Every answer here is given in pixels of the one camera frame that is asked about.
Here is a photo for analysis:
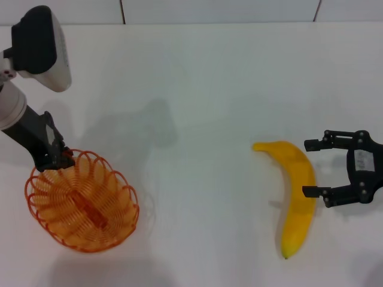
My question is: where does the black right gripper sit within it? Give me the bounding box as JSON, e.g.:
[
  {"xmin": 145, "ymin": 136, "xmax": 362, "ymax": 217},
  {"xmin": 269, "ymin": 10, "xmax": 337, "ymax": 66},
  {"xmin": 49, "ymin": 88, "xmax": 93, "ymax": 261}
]
[{"xmin": 302, "ymin": 129, "xmax": 383, "ymax": 209}]

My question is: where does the orange woven plastic basket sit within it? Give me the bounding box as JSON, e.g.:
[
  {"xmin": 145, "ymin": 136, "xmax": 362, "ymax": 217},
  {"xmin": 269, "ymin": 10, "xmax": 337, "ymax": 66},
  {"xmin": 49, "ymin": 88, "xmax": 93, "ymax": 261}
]
[{"xmin": 25, "ymin": 148, "xmax": 140, "ymax": 254}]

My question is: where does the yellow banana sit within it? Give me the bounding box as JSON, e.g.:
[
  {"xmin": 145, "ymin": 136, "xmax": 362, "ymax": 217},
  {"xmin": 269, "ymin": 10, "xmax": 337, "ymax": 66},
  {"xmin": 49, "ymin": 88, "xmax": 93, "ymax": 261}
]
[{"xmin": 253, "ymin": 140, "xmax": 317, "ymax": 260}]

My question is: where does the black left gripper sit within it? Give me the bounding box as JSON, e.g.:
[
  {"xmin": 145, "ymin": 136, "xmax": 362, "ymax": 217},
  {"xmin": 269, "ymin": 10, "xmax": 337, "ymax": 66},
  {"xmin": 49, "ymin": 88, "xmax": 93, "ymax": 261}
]
[{"xmin": 2, "ymin": 104, "xmax": 76, "ymax": 173}]

